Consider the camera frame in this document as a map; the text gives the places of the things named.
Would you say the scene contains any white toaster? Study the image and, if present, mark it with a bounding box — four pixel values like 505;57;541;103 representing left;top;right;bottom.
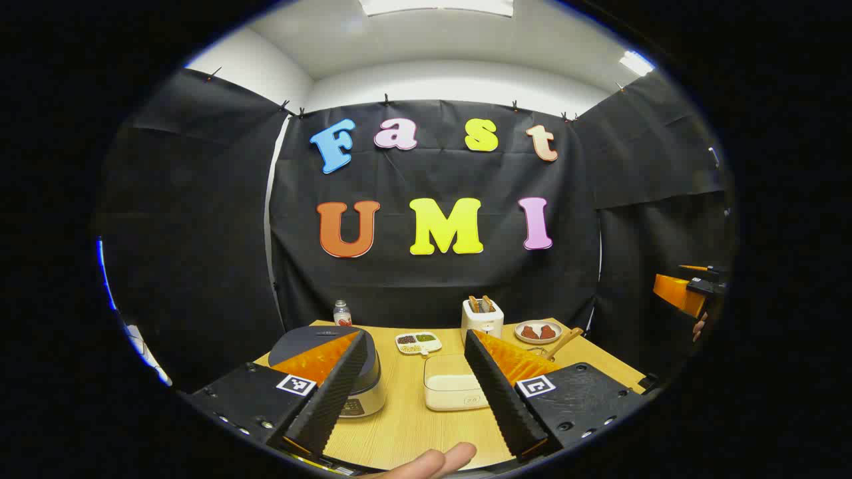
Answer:
461;296;505;345

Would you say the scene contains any white and blue wall poster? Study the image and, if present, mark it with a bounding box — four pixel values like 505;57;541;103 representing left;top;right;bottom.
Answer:
97;238;119;312

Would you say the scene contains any white divided grain dish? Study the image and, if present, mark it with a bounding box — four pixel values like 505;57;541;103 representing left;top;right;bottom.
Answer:
395;331;443;357

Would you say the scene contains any clear box of white rice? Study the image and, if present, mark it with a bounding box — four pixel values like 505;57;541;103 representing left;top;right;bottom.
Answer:
423;354;490;412

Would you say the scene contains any white round plate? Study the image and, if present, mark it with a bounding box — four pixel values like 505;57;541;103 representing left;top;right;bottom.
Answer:
514;320;564;345

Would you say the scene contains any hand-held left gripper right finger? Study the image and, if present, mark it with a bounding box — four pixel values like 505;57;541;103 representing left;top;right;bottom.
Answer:
464;329;650;461

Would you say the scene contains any wooden spoon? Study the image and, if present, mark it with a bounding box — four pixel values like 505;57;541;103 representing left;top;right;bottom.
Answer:
542;327;584;361

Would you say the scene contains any white panel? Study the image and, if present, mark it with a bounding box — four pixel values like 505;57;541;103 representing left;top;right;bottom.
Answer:
123;323;172;387

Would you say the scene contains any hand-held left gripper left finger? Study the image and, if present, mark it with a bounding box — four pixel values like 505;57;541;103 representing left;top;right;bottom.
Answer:
180;331;369;460

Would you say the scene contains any grey rice cooker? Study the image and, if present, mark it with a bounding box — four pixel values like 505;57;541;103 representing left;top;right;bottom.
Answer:
268;325;387;418

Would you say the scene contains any black backdrop cloth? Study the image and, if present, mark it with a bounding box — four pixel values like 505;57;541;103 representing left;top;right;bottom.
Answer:
97;67;736;393

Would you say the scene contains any small ceiling light panel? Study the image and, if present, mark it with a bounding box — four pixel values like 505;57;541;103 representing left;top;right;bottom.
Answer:
619;51;656;77

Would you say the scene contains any large ceiling light panel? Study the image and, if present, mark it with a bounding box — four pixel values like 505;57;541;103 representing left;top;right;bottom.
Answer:
359;0;515;17

